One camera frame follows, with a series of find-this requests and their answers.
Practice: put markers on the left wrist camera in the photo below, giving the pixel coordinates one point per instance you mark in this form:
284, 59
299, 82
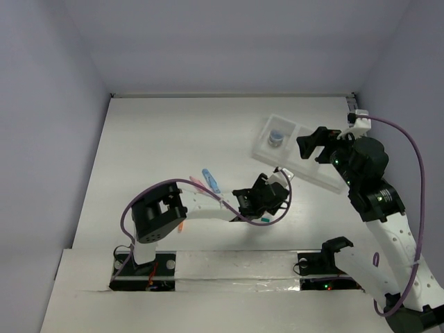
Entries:
280, 175

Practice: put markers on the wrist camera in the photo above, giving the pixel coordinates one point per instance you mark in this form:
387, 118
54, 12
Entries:
358, 124
280, 175

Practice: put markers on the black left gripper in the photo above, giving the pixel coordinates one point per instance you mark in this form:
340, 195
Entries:
260, 184

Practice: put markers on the blue highlighter pen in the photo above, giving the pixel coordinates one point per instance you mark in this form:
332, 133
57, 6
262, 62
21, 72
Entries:
210, 180

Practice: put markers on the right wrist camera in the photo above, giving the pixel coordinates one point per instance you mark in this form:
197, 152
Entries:
358, 124

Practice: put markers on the pink highlighter pen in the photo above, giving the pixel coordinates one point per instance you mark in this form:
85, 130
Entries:
196, 182

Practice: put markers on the white compartment organizer tray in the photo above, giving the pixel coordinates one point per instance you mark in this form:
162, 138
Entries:
288, 155

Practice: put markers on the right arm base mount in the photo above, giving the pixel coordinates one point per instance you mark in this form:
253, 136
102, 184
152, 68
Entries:
317, 270

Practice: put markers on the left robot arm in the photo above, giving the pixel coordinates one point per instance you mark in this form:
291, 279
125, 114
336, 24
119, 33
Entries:
160, 209

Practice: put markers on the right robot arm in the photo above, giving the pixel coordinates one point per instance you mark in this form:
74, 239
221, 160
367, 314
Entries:
411, 300

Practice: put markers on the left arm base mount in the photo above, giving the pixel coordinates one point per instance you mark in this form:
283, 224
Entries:
155, 276

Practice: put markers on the paper clip jar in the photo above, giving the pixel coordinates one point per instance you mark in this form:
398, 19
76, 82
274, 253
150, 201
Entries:
275, 138

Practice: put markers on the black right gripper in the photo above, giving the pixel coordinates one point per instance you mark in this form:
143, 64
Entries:
321, 136

